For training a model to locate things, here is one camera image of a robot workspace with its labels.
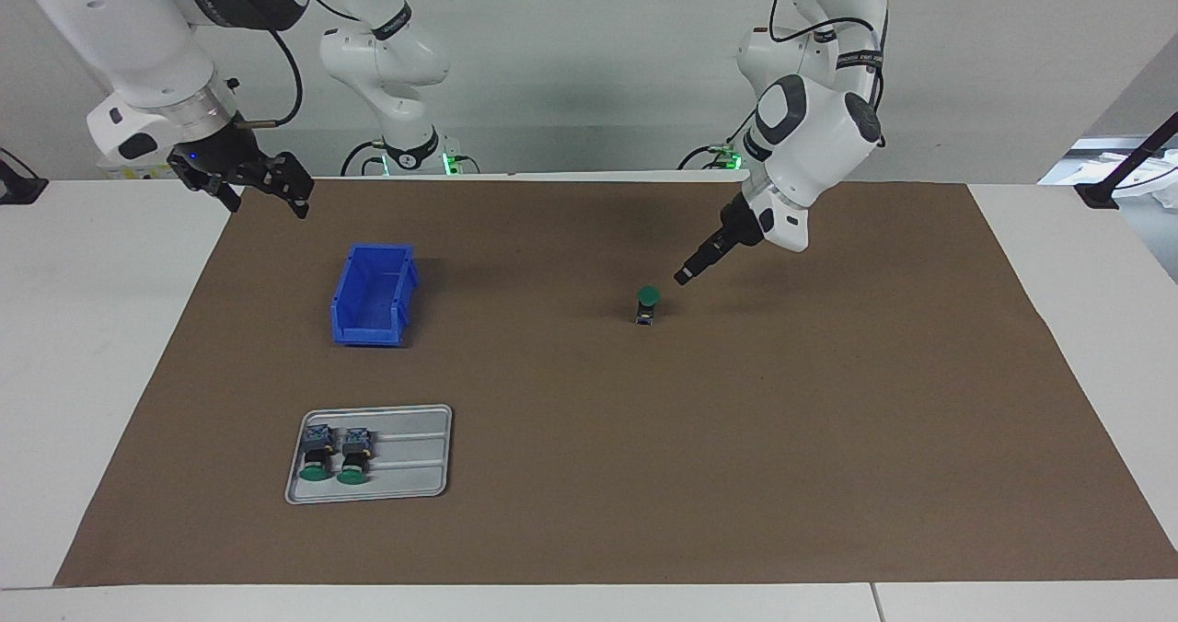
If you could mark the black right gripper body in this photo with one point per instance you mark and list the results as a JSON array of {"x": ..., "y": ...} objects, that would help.
[{"x": 216, "y": 157}]

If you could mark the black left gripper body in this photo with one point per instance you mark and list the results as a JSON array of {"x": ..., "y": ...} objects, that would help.
[{"x": 741, "y": 226}]

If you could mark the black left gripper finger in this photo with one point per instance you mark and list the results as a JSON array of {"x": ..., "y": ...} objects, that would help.
[
  {"x": 710, "y": 259},
  {"x": 692, "y": 261}
]

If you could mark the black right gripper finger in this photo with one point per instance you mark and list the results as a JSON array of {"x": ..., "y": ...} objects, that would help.
[
  {"x": 288, "y": 178},
  {"x": 223, "y": 194}
]

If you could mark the green push button switch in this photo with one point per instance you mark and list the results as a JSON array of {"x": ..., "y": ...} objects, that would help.
[
  {"x": 317, "y": 456},
  {"x": 353, "y": 458},
  {"x": 649, "y": 296}
]

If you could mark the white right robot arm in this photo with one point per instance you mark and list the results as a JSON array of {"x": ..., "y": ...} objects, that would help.
[{"x": 138, "y": 42}]

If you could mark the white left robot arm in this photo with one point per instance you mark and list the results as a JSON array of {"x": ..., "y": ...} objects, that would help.
[{"x": 819, "y": 153}]

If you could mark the white box with label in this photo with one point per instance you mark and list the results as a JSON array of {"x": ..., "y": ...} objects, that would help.
[{"x": 115, "y": 171}]

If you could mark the blue plastic storage bin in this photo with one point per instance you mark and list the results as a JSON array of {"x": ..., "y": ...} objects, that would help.
[{"x": 373, "y": 295}]

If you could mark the brown table mat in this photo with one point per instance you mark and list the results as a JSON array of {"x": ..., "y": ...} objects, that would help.
[{"x": 690, "y": 438}]

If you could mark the black table clamp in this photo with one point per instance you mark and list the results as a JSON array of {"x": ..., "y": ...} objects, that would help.
[{"x": 18, "y": 188}]

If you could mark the grey metal tray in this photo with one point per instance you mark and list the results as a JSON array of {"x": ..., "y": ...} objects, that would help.
[{"x": 414, "y": 461}]

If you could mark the white sheet pile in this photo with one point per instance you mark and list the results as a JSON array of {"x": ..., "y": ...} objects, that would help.
[{"x": 1152, "y": 188}]

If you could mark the black camera stand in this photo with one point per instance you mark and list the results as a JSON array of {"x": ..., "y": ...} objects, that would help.
[{"x": 1127, "y": 167}]

